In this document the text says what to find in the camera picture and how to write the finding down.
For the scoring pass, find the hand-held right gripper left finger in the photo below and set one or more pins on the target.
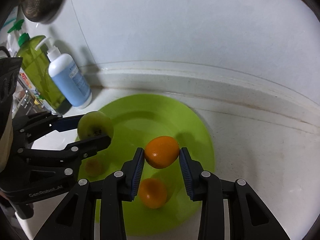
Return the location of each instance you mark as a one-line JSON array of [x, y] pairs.
[[138, 175]]

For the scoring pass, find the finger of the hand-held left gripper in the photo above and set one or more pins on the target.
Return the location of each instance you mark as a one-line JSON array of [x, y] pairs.
[[92, 145], [67, 123]]

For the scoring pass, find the orange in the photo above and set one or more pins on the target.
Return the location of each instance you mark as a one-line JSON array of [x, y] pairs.
[[162, 152]]

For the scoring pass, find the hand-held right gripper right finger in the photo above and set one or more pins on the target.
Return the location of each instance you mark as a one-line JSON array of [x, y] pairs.
[[186, 177]]

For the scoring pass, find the green dish soap bottle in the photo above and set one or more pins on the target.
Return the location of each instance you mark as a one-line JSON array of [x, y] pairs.
[[42, 80]]

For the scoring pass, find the chrome gooseneck faucet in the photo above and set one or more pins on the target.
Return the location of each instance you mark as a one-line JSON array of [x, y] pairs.
[[23, 99]]

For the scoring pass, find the green plate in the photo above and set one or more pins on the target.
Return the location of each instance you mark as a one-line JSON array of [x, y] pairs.
[[155, 120]]

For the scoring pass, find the white and blue pump bottle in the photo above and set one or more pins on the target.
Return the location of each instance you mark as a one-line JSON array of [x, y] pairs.
[[70, 82]]

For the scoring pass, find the green apple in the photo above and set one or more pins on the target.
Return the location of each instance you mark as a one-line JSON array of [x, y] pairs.
[[95, 126]]

